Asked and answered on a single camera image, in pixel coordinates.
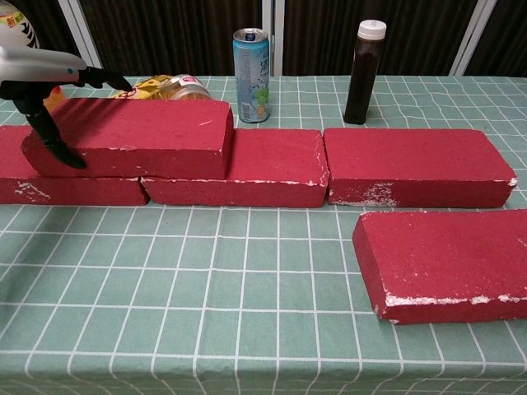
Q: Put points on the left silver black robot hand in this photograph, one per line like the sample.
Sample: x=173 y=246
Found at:
x=37 y=68

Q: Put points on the red foam brick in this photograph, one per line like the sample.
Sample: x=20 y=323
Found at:
x=280 y=156
x=444 y=255
x=82 y=191
x=144 y=136
x=411 y=156

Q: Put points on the orange juice plastic bottle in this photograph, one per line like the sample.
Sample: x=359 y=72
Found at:
x=20 y=24

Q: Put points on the gold biscuit packet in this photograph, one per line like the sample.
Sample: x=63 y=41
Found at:
x=150 y=88

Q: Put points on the dark ribbed curtain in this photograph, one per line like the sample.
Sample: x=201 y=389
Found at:
x=164 y=33

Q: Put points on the clear plastic snack jar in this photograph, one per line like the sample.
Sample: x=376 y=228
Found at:
x=189 y=90

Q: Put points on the blue drink can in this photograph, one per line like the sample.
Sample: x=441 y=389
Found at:
x=251 y=82

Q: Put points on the green checked tablecloth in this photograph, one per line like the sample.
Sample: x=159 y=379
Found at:
x=263 y=288

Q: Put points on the dark bottle white cap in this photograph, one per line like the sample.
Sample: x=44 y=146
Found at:
x=360 y=82

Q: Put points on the white metal frame post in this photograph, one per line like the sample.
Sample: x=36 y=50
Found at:
x=473 y=37
x=78 y=24
x=272 y=24

